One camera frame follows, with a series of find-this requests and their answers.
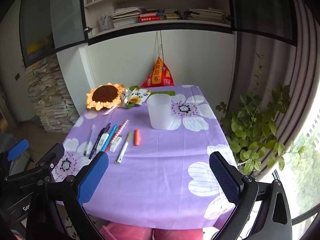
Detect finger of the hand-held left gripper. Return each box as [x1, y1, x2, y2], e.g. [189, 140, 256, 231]
[5, 143, 66, 188]
[0, 139, 29, 178]

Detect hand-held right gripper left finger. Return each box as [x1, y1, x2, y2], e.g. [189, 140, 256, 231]
[26, 151, 109, 240]

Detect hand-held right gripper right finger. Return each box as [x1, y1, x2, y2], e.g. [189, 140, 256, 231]
[209, 151, 293, 240]

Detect black pen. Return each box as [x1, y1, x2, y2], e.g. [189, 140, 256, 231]
[89, 128, 105, 160]

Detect white marker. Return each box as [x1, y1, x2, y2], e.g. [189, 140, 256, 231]
[97, 133, 110, 152]

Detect clear gel pen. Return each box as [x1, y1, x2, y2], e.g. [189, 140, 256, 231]
[83, 124, 96, 156]

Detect white eraser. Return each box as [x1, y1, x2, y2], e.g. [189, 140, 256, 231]
[109, 135, 123, 152]

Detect white green pen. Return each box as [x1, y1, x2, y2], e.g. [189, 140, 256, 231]
[115, 131, 132, 165]

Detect blue pen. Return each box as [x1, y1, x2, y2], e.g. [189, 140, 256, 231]
[102, 124, 118, 152]

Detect dark pen with clip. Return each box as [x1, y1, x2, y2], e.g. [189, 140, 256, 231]
[101, 122, 111, 140]

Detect pink striped pen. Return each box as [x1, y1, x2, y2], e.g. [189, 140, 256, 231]
[104, 119, 129, 153]

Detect translucent plastic cup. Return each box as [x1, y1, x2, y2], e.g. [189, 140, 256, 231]
[147, 94, 172, 130]

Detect green potted plant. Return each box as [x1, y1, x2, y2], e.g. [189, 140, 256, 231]
[215, 45, 307, 175]

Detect floor pile of books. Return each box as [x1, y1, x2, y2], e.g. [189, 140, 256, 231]
[24, 55, 80, 133]

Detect purple floral tablecloth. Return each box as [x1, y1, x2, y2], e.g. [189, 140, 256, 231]
[54, 84, 240, 230]

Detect person's legs pink pants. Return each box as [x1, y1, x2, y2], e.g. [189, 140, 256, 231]
[99, 221, 204, 240]

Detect crochet sunflower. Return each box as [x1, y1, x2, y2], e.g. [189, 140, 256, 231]
[86, 83, 125, 110]

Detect window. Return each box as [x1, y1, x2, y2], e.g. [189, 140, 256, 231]
[272, 100, 320, 220]

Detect white ribbon bow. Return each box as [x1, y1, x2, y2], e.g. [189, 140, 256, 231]
[102, 87, 133, 115]

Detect sunflower gift card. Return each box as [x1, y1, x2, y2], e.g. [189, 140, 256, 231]
[130, 88, 152, 105]

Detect yellow object behind glass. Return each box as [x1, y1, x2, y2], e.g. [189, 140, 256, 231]
[26, 39, 49, 55]

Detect white bookcase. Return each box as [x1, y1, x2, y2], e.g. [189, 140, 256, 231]
[56, 0, 237, 133]

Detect pink curtain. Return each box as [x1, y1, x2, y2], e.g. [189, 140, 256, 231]
[235, 0, 320, 180]

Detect clear shelf holder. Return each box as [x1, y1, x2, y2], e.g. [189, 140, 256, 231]
[97, 14, 113, 30]

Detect glass cabinet door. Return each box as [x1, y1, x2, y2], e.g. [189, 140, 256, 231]
[19, 0, 89, 68]

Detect shelf pile of flat books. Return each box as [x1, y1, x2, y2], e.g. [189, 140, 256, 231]
[110, 6, 225, 28]

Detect red book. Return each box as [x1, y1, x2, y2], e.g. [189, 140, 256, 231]
[139, 16, 162, 23]

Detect red drawstring pouch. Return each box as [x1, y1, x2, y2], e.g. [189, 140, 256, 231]
[141, 30, 175, 88]

